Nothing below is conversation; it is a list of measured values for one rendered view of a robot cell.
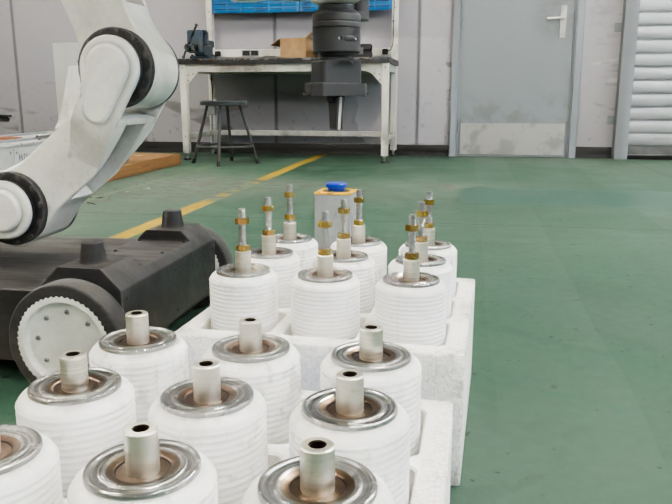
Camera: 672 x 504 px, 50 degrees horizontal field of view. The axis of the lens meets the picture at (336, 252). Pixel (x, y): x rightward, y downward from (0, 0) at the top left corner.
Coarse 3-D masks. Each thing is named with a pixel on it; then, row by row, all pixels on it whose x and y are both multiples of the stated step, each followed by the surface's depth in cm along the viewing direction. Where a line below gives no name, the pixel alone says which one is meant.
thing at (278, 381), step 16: (208, 352) 70; (288, 352) 69; (224, 368) 66; (240, 368) 66; (256, 368) 66; (272, 368) 67; (288, 368) 68; (256, 384) 66; (272, 384) 67; (288, 384) 68; (272, 400) 67; (288, 400) 68; (272, 416) 67; (288, 416) 69; (272, 432) 68; (288, 432) 69
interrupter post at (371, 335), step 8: (360, 328) 67; (368, 328) 68; (376, 328) 67; (360, 336) 67; (368, 336) 67; (376, 336) 67; (360, 344) 67; (368, 344) 67; (376, 344) 67; (360, 352) 68; (368, 352) 67; (376, 352) 67; (368, 360) 67; (376, 360) 67
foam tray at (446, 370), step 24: (456, 288) 124; (288, 312) 106; (456, 312) 106; (192, 336) 96; (216, 336) 96; (288, 336) 96; (456, 336) 96; (192, 360) 97; (312, 360) 93; (432, 360) 90; (456, 360) 89; (312, 384) 94; (432, 384) 90; (456, 384) 90; (456, 408) 90; (456, 432) 91; (456, 456) 92; (456, 480) 92
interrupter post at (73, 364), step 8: (64, 352) 61; (72, 352) 61; (80, 352) 61; (64, 360) 60; (72, 360) 60; (80, 360) 60; (64, 368) 60; (72, 368) 60; (80, 368) 60; (64, 376) 60; (72, 376) 60; (80, 376) 60; (64, 384) 60; (72, 384) 60; (80, 384) 60; (88, 384) 61; (72, 392) 60
